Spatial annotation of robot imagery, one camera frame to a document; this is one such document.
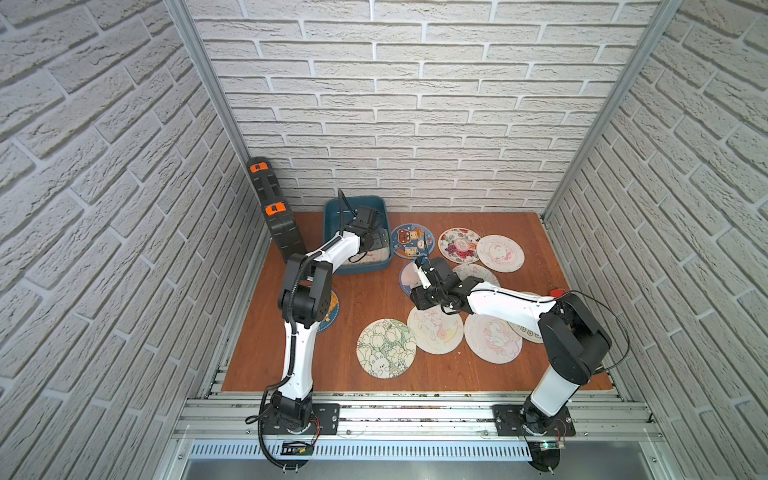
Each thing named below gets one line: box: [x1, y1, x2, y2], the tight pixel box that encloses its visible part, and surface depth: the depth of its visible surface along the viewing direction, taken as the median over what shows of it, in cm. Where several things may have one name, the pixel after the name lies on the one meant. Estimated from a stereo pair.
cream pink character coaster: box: [407, 305, 464, 355], surface depth 91 cm
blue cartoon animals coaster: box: [391, 223, 436, 260], surface depth 114 cm
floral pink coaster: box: [438, 227, 481, 264], surface depth 112 cm
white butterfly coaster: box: [452, 263, 500, 287], surface depth 105 cm
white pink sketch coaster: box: [476, 234, 526, 273], surface depth 109 cm
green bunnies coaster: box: [356, 318, 417, 379], surface depth 87 cm
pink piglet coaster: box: [464, 314, 523, 364], surface depth 89 cm
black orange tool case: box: [247, 156, 308, 260], surface depth 86 cm
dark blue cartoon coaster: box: [317, 290, 340, 333], surface depth 94 cm
